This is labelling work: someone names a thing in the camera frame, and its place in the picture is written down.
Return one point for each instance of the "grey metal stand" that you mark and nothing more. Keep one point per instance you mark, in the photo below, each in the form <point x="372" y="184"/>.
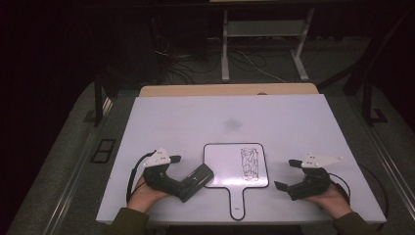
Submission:
<point x="266" y="28"/>

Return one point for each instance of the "person's right hand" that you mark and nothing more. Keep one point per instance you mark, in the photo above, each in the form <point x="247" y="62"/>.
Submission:
<point x="334" y="202"/>

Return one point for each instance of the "aluminium rail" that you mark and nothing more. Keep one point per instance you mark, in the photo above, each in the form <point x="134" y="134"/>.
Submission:
<point x="78" y="169"/>
<point x="388" y="160"/>

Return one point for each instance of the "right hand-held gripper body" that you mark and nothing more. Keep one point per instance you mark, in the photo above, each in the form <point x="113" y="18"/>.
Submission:
<point x="313" y="186"/>

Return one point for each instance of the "black metal stand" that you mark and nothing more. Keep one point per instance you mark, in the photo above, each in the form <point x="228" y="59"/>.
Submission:
<point x="98" y="98"/>
<point x="368" y="98"/>

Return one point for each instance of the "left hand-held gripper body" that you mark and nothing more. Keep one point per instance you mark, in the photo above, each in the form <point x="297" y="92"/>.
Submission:
<point x="160" y="179"/>

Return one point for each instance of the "wooden table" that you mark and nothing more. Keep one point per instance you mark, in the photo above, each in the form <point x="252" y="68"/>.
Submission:
<point x="228" y="89"/>

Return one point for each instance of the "person's left hand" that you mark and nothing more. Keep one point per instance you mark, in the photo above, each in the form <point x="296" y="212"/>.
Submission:
<point x="142" y="197"/>

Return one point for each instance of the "black whiteboard eraser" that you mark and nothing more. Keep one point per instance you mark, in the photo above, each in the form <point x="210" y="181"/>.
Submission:
<point x="197" y="181"/>

